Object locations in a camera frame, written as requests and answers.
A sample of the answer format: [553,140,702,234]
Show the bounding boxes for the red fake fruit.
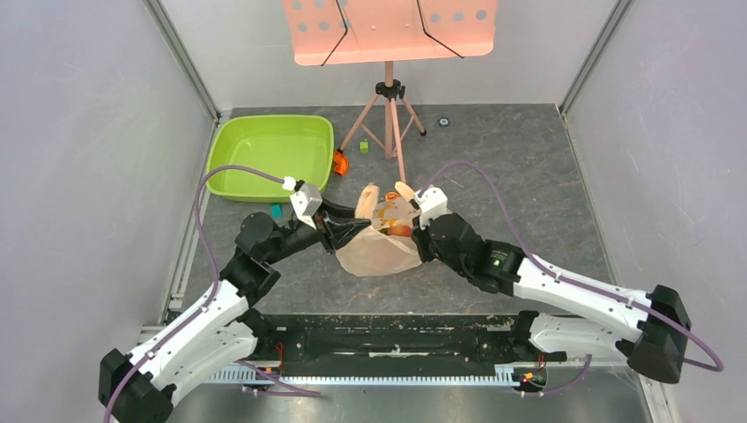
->
[385,225,412,237]

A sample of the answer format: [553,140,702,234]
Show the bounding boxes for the pink music stand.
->
[282,0,499,181]

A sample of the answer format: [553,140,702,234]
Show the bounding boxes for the translucent orange plastic bag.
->
[336,181,423,277]

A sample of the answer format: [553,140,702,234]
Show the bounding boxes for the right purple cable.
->
[415,160,725,398]

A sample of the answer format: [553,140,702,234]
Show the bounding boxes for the purple cable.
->
[102,165,322,423]
[415,160,725,398]

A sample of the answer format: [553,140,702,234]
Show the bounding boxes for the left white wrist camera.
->
[282,176,322,228]

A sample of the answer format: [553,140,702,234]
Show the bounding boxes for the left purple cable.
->
[102,165,322,423]

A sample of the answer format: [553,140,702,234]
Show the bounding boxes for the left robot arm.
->
[98,201,372,422]

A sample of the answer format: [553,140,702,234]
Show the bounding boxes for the orange toy by basin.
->
[332,149,349,176]

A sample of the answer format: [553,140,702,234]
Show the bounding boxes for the green plastic basin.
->
[207,115,334,203]

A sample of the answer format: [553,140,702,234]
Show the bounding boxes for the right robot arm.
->
[412,213,692,384]

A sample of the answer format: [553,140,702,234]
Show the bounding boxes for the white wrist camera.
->
[414,186,450,229]
[282,176,322,228]

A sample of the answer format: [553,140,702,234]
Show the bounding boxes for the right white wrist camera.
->
[414,186,450,229]

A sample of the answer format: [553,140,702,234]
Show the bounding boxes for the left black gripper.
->
[264,195,372,264]

